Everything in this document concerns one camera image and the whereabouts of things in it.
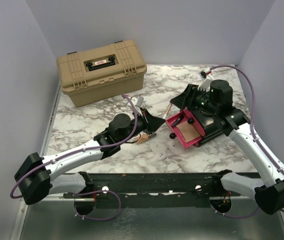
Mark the aluminium extrusion frame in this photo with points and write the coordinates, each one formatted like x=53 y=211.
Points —
x=32 y=179

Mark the square copper compact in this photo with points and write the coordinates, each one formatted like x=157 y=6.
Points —
x=188 y=131

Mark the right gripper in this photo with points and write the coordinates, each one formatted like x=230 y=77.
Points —
x=187 y=97

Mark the beige concealer tube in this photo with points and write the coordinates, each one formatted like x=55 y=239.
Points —
x=145 y=137

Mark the black makeup drawer organizer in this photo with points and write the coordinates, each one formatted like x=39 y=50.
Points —
x=210 y=127

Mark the tan plastic toolbox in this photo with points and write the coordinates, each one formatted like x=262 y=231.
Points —
x=104 y=72

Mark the pink drawer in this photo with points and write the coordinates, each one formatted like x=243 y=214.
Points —
x=175 y=133
x=195 y=122

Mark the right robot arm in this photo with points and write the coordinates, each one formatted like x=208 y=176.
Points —
x=217 y=103

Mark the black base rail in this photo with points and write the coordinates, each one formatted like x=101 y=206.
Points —
x=151 y=190

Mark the black mascara stick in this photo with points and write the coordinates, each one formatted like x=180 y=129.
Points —
x=177 y=121

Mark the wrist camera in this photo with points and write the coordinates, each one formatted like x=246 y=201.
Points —
x=206 y=79
x=137 y=100

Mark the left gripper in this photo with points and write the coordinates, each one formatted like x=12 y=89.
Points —
x=150 y=122

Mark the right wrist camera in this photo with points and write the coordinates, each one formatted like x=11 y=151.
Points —
x=206 y=79

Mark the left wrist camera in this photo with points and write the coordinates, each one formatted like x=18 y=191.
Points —
x=137 y=100

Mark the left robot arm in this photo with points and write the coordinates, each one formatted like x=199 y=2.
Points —
x=105 y=144

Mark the pink top drawer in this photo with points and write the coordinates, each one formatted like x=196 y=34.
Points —
x=195 y=122

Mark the slim concealer tube white cap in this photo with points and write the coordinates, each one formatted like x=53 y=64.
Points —
x=167 y=111

